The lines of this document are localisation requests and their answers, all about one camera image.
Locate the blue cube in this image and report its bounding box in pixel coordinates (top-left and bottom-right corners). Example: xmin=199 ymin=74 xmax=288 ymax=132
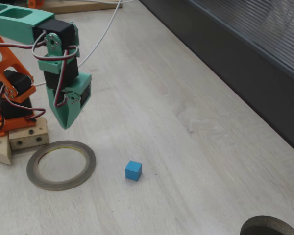
xmin=125 ymin=160 xmax=143 ymax=182

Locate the wooden base block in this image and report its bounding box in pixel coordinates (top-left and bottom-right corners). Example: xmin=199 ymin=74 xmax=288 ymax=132
xmin=8 ymin=117 xmax=50 ymax=150

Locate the brown flat wooden board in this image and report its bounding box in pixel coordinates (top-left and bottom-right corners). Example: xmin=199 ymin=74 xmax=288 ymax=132
xmin=40 ymin=0 xmax=123 ymax=15

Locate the frosted grey desk partition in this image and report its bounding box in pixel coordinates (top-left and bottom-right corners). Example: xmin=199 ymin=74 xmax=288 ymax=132
xmin=139 ymin=0 xmax=294 ymax=159

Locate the red white black servo wire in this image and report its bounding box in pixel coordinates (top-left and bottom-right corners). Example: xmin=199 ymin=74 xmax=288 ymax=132
xmin=3 ymin=94 xmax=47 ymax=123
xmin=0 ymin=30 xmax=80 ymax=108

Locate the white cable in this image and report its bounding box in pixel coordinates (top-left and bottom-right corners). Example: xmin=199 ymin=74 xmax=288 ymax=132
xmin=32 ymin=0 xmax=135 ymax=87

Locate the grey tape ring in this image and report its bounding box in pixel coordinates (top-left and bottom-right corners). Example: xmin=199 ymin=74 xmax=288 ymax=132
xmin=26 ymin=140 xmax=97 ymax=191

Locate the grey cable hole grommet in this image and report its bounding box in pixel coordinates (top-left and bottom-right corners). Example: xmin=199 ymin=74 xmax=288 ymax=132
xmin=239 ymin=215 xmax=294 ymax=235

